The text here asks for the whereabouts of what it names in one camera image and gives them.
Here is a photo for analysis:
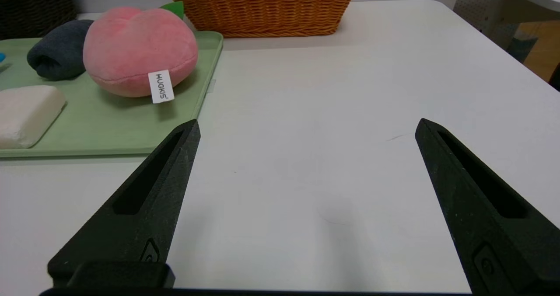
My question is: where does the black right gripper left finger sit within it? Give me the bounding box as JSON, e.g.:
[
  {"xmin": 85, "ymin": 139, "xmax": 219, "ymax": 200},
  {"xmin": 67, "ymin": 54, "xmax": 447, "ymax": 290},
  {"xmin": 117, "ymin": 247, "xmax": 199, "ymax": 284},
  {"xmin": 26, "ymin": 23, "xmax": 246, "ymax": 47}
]
[{"xmin": 47, "ymin": 119, "xmax": 201, "ymax": 289}]

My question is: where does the dark grey towel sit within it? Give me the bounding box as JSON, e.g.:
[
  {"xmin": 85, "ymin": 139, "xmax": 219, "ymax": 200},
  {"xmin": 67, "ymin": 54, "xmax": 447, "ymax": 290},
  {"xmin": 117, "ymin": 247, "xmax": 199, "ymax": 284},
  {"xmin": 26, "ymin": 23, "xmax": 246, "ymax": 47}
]
[{"xmin": 27, "ymin": 19, "xmax": 95, "ymax": 81}]

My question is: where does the dark brown wicker basket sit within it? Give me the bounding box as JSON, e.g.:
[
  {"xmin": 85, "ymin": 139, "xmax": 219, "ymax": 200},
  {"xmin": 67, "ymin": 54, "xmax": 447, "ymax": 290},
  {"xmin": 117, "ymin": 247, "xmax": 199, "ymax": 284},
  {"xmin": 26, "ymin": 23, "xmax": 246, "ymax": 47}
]
[{"xmin": 0, "ymin": 0, "xmax": 77, "ymax": 41}]

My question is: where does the orange wicker basket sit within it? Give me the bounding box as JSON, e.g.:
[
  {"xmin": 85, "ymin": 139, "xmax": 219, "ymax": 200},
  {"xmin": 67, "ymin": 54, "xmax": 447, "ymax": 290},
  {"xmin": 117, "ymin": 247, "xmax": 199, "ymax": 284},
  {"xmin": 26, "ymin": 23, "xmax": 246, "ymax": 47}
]
[{"xmin": 158, "ymin": 0, "xmax": 365, "ymax": 38}]

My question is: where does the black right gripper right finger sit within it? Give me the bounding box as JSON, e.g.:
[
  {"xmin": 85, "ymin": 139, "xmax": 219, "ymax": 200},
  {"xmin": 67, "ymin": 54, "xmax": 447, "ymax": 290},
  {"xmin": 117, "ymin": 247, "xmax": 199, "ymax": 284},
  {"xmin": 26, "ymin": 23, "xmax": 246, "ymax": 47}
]
[{"xmin": 415, "ymin": 118, "xmax": 560, "ymax": 296}]

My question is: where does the white rectangular sponge block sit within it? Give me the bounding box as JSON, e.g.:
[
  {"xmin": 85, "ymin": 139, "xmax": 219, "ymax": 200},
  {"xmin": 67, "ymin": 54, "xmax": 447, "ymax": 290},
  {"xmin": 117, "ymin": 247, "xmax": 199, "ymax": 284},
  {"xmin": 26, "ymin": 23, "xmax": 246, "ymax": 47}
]
[{"xmin": 0, "ymin": 85, "xmax": 67, "ymax": 150}]

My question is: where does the pink plush peach toy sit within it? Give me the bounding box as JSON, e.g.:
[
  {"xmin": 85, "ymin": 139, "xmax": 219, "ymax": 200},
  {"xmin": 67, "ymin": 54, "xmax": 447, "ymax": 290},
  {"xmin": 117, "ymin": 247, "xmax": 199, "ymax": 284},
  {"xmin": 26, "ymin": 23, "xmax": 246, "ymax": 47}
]
[{"xmin": 83, "ymin": 1, "xmax": 198, "ymax": 104}]

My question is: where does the light green plastic tray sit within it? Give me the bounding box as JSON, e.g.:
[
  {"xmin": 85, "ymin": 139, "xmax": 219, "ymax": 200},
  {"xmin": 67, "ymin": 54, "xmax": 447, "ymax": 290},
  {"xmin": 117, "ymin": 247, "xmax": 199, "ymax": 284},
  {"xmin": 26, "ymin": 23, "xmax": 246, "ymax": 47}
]
[{"xmin": 0, "ymin": 31, "xmax": 224, "ymax": 159}]

